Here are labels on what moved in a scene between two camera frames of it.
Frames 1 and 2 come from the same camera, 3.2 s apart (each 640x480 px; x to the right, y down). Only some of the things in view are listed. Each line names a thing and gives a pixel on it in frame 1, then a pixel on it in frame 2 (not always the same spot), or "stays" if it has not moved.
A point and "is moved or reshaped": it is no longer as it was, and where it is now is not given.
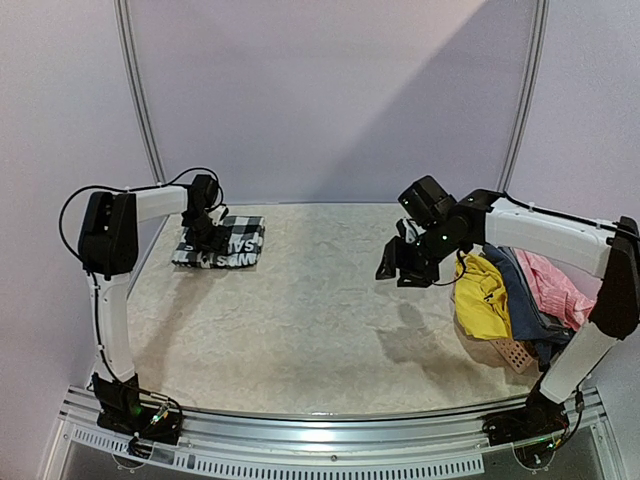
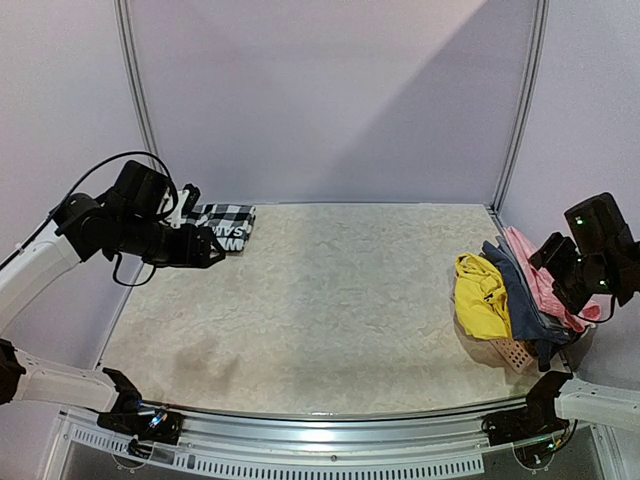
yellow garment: (481, 299) stays
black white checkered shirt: (246, 243) is moved or reshaped
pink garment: (552, 294) stays
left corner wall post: (139, 89) stays
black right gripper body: (409, 262) -> (550, 255)
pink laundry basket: (513, 353) stays
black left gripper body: (201, 232) -> (180, 254)
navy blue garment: (527, 321) stays
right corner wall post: (529, 92) stays
